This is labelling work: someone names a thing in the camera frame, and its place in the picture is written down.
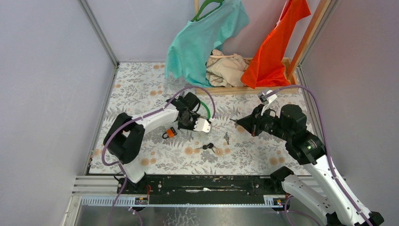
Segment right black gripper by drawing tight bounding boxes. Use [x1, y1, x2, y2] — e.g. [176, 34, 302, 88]
[237, 103, 292, 141]

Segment green clothes hanger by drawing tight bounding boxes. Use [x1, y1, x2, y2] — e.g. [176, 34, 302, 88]
[190, 0, 224, 22]

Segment floral table mat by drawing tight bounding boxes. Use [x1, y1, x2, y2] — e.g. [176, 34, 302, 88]
[88, 63, 307, 175]

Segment small silver key pair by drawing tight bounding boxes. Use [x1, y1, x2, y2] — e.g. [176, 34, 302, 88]
[224, 132, 230, 145]

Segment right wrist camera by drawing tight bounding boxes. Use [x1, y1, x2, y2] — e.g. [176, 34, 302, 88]
[258, 89, 277, 116]

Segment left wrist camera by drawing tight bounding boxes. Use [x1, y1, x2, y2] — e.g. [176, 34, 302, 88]
[193, 118, 212, 133]

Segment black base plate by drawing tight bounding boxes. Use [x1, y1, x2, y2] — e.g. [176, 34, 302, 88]
[117, 174, 288, 204]

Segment green cable lock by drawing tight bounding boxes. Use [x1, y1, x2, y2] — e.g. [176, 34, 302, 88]
[200, 101, 212, 120]

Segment orange shirt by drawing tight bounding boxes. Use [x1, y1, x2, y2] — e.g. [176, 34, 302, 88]
[241, 0, 311, 89]

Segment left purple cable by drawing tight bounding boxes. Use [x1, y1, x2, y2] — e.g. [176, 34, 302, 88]
[101, 85, 216, 226]

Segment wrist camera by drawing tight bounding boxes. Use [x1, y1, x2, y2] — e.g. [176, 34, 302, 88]
[258, 89, 277, 116]
[193, 118, 212, 133]

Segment orange black small padlock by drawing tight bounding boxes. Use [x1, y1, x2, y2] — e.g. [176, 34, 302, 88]
[162, 127, 177, 139]

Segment beige crumpled cloth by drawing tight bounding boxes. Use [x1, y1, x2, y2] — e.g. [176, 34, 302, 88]
[206, 49, 250, 88]

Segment teal shirt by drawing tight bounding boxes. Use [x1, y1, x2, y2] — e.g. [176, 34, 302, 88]
[165, 0, 249, 88]

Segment wooden post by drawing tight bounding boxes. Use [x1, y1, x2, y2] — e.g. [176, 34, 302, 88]
[286, 0, 331, 81]

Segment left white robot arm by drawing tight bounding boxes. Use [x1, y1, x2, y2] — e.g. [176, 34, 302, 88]
[103, 92, 200, 194]

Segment purple cable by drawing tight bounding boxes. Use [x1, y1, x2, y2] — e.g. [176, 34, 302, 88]
[101, 85, 216, 226]
[265, 85, 375, 226]

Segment black headed keys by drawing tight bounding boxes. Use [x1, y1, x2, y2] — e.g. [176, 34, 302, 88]
[197, 143, 215, 153]

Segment white slotted cable duct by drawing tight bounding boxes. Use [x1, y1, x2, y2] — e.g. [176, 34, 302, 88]
[81, 196, 285, 208]

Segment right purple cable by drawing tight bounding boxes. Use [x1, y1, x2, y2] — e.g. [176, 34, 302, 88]
[265, 85, 375, 226]

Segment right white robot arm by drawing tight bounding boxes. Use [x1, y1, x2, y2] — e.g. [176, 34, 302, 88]
[235, 104, 384, 226]

